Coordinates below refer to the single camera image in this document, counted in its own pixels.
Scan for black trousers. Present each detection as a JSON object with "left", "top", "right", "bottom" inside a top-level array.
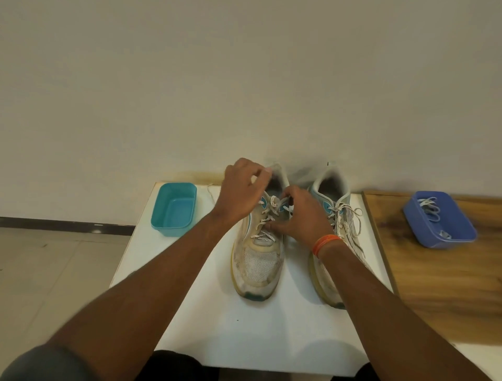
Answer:
[{"left": 135, "top": 350, "right": 381, "bottom": 381}]

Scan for blue plastic container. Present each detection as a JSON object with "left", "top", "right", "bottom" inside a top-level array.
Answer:
[{"left": 403, "top": 190, "right": 478, "bottom": 250}]

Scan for person's right forearm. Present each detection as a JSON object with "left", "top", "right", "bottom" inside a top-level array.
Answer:
[{"left": 317, "top": 239, "right": 491, "bottom": 381}]

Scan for orange thread wristband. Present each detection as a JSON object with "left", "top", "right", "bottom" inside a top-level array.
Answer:
[{"left": 312, "top": 234, "right": 346, "bottom": 259}]

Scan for person's left hand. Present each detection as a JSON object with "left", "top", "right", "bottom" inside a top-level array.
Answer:
[{"left": 211, "top": 158, "right": 273, "bottom": 228}]

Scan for person's left forearm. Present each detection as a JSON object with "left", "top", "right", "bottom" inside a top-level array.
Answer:
[{"left": 45, "top": 211, "right": 236, "bottom": 381}]

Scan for teal plastic container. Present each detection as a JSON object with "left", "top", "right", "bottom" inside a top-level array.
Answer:
[{"left": 150, "top": 182, "right": 198, "bottom": 238}]

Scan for person's right hand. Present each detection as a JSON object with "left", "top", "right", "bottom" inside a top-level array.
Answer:
[{"left": 268, "top": 185, "right": 336, "bottom": 252}]

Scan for worn white sneaker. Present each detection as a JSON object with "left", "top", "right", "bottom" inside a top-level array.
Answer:
[
  {"left": 307, "top": 164, "right": 373, "bottom": 310},
  {"left": 230, "top": 164, "right": 295, "bottom": 302}
]

